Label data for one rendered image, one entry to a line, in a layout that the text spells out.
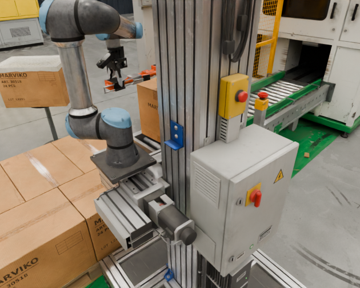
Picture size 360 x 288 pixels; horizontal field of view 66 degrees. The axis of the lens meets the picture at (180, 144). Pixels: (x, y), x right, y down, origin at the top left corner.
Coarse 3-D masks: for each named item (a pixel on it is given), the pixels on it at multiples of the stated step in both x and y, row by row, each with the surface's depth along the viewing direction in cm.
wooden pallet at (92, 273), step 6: (120, 246) 193; (96, 264) 182; (90, 270) 181; (96, 270) 185; (78, 276) 175; (84, 276) 188; (90, 276) 183; (96, 276) 187; (72, 282) 173; (78, 282) 184; (84, 282) 184; (90, 282) 185
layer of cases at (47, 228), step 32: (32, 160) 213; (64, 160) 212; (0, 192) 182; (32, 192) 182; (64, 192) 181; (96, 192) 181; (0, 224) 159; (32, 224) 159; (64, 224) 159; (96, 224) 169; (0, 256) 141; (32, 256) 146; (64, 256) 161; (96, 256) 180
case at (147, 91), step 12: (144, 84) 194; (156, 84) 194; (144, 96) 195; (156, 96) 185; (144, 108) 200; (156, 108) 191; (144, 120) 206; (156, 120) 196; (144, 132) 213; (156, 132) 202
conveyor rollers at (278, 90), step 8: (280, 80) 352; (264, 88) 331; (272, 88) 332; (280, 88) 334; (288, 88) 329; (296, 88) 330; (256, 96) 311; (272, 96) 315; (280, 96) 309; (304, 96) 308; (272, 104) 291; (248, 112) 281; (152, 144) 230
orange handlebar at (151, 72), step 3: (153, 69) 177; (144, 72) 171; (147, 72) 171; (150, 72) 171; (153, 72) 173; (150, 75) 172; (153, 75) 173; (126, 78) 164; (126, 81) 160; (129, 81) 161; (132, 81) 163; (108, 84) 156; (108, 87) 155; (111, 87) 154
